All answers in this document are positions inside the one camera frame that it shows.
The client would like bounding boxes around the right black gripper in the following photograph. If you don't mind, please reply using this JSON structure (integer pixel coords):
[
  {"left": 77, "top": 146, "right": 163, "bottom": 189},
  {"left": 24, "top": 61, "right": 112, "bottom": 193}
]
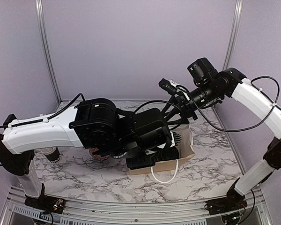
[{"left": 163, "top": 80, "right": 222, "bottom": 124}]

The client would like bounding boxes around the brown paper bag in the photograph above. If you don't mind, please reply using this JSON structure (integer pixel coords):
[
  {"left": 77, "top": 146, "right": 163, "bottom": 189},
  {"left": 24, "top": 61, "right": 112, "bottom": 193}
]
[{"left": 129, "top": 125, "right": 195, "bottom": 184}]

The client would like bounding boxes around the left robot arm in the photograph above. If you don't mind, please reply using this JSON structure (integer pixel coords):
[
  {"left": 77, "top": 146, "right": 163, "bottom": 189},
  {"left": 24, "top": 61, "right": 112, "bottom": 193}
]
[{"left": 0, "top": 98, "right": 175, "bottom": 209}]

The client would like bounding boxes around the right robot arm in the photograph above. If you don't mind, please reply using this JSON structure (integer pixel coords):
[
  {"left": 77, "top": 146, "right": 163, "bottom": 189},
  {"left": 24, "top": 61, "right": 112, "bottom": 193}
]
[{"left": 159, "top": 58, "right": 281, "bottom": 210}]

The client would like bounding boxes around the red patterned bowl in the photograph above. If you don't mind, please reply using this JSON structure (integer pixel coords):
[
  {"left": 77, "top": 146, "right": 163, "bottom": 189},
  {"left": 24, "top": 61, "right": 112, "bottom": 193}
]
[{"left": 89, "top": 148, "right": 110, "bottom": 161}]

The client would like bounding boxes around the black cup with straws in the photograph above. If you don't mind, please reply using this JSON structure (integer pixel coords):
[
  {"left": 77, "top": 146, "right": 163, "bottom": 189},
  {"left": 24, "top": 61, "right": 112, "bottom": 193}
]
[{"left": 40, "top": 147, "right": 61, "bottom": 163}]

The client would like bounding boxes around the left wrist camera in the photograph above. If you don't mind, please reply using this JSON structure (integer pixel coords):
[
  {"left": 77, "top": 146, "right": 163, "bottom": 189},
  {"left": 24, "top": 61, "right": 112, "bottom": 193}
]
[{"left": 158, "top": 131, "right": 182, "bottom": 150}]

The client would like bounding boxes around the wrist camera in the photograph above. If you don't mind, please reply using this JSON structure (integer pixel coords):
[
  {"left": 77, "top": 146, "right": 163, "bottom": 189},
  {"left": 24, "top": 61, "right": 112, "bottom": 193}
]
[
  {"left": 158, "top": 78, "right": 187, "bottom": 96},
  {"left": 158, "top": 131, "right": 182, "bottom": 150}
]

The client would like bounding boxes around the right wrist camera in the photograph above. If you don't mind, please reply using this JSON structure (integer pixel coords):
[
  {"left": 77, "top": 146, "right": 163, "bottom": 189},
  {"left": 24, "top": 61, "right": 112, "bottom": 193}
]
[{"left": 158, "top": 78, "right": 187, "bottom": 96}]

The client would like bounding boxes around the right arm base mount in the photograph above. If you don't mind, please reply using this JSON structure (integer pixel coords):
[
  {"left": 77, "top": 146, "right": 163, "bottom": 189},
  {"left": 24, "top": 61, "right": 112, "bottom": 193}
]
[{"left": 204, "top": 197, "right": 248, "bottom": 215}]

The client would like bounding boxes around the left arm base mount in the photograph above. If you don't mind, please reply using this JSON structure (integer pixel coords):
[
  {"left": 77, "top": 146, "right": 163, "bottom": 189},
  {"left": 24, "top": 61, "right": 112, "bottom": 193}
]
[{"left": 24, "top": 195, "right": 66, "bottom": 214}]

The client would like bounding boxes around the right aluminium frame post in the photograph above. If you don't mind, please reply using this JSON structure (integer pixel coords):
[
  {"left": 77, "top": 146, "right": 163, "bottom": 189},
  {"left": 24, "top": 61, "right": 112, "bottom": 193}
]
[{"left": 222, "top": 0, "right": 244, "bottom": 70}]

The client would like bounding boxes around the aluminium frame post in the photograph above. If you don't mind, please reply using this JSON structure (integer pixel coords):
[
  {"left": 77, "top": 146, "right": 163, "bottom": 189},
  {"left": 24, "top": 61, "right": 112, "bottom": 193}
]
[
  {"left": 35, "top": 0, "right": 62, "bottom": 104},
  {"left": 222, "top": 0, "right": 244, "bottom": 70}
]

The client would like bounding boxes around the left aluminium frame post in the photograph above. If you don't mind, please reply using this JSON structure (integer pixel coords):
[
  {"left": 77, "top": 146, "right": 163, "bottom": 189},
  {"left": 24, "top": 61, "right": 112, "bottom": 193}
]
[{"left": 35, "top": 0, "right": 62, "bottom": 104}]

